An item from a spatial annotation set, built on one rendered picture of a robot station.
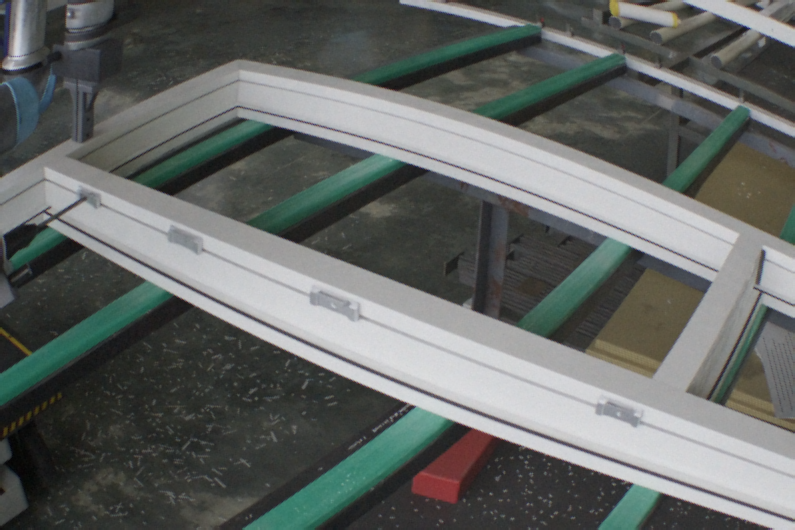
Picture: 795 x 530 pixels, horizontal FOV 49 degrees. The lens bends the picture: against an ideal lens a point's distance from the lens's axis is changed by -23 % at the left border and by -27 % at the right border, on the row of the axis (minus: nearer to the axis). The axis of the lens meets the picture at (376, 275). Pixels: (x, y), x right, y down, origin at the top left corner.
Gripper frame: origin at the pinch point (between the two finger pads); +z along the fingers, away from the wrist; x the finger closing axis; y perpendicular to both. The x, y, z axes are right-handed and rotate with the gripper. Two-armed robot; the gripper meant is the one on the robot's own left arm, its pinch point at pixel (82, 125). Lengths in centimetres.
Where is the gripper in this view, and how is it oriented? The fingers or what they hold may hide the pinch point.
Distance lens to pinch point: 137.4
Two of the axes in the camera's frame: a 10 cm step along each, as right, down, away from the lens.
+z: -0.4, 8.7, 4.9
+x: 8.2, 3.1, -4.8
